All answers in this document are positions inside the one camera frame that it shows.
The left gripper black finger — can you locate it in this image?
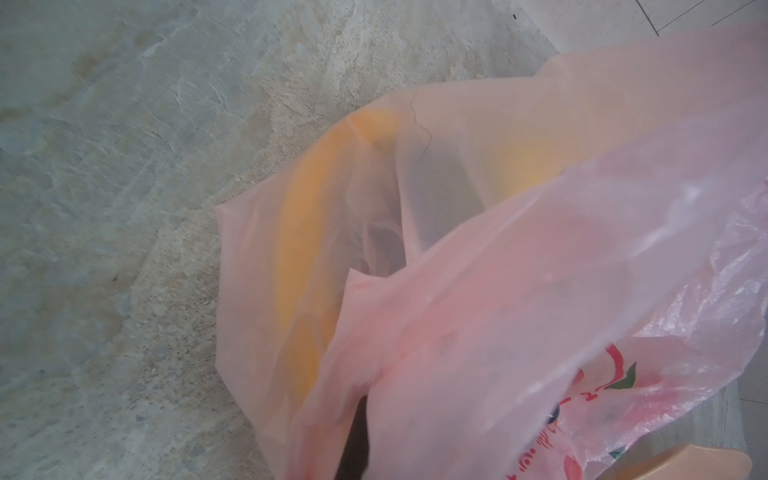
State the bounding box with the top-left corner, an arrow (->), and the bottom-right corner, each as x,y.
334,396 -> 370,480

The pink plastic bag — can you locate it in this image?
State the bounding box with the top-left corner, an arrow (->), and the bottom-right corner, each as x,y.
216,22 -> 767,479

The pink scalloped bowl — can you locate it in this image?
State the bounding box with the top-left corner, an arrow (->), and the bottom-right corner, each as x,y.
615,444 -> 753,480

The yellow fake banana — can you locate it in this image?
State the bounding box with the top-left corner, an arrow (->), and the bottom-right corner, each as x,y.
274,108 -> 400,404

